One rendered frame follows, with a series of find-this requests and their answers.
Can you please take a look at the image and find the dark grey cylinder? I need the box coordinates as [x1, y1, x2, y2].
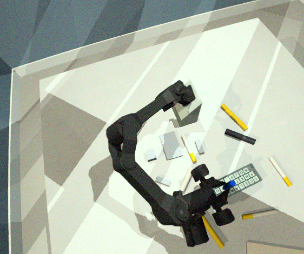
[225, 129, 256, 145]

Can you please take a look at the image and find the blue stylus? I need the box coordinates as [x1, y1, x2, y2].
[223, 181, 236, 190]

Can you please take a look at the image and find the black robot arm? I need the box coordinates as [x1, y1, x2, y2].
[106, 79, 211, 247]

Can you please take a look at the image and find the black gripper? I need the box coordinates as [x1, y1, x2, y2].
[191, 163, 235, 226]

